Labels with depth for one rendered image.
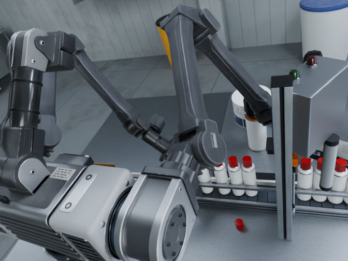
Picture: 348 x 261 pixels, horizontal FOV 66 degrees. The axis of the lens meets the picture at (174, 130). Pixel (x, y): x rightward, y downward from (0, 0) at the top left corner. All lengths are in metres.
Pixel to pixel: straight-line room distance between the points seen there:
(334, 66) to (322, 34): 2.76
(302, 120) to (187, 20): 0.37
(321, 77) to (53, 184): 0.61
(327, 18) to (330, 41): 0.27
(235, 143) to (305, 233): 0.52
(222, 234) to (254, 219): 0.14
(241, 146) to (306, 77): 0.74
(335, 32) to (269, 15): 1.08
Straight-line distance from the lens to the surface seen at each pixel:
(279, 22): 4.28
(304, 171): 1.05
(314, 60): 0.74
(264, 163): 1.30
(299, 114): 0.68
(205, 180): 1.15
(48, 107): 0.92
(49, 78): 0.98
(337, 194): 1.11
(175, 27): 0.72
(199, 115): 0.60
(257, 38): 4.39
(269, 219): 1.19
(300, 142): 0.73
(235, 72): 0.85
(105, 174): 0.50
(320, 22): 3.45
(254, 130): 1.26
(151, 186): 0.47
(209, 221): 1.20
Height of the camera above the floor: 1.84
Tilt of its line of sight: 37 degrees down
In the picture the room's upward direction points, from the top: 19 degrees counter-clockwise
